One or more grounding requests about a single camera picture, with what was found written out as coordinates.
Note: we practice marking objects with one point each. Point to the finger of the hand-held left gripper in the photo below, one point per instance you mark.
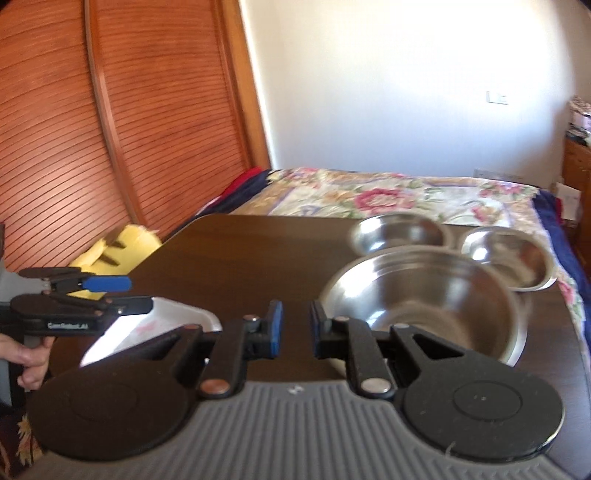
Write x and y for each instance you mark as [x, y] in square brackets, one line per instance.
[134, 307]
[111, 284]

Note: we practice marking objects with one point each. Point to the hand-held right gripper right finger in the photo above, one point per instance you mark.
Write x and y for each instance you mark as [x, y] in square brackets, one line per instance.
[316, 330]

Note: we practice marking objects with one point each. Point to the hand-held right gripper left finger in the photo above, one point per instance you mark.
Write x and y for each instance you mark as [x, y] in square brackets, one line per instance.
[276, 330]

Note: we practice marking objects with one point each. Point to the large steel bowl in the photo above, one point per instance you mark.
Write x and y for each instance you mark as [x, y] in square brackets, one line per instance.
[415, 295]

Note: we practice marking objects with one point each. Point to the medium steel bowl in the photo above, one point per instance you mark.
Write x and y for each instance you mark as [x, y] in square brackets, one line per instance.
[397, 235]

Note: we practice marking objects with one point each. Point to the small steel bowl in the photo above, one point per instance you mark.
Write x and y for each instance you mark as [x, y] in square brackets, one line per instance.
[508, 258]

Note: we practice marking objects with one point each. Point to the person's left hand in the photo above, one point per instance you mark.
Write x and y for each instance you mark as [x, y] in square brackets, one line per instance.
[34, 364]

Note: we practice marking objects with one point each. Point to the yellow plush toy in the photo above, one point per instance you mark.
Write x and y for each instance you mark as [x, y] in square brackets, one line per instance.
[129, 244]

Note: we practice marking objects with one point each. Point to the dark floral cloth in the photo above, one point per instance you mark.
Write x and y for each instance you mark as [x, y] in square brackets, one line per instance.
[18, 438]

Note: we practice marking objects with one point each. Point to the red and navy blanket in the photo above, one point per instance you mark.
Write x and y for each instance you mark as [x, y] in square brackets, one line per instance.
[244, 189]

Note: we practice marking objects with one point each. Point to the wooden slatted wardrobe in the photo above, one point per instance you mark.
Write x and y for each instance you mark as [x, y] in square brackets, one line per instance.
[115, 138]

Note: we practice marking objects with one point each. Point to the floral bedspread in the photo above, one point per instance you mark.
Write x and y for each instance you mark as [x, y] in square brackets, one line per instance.
[369, 194]

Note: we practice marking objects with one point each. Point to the navy blue cloth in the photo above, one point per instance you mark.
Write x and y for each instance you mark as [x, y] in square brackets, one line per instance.
[551, 221]

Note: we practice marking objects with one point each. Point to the white paper box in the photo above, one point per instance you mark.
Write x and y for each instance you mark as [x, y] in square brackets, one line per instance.
[567, 201]

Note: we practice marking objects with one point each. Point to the wooden cabinet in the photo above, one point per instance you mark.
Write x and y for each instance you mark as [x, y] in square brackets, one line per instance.
[577, 184]

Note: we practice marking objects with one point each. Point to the stack of boxes and papers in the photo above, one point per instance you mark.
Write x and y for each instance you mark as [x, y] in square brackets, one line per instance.
[579, 120]

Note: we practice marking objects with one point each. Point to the white wall socket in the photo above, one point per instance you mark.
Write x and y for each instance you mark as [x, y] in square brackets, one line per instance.
[497, 97]

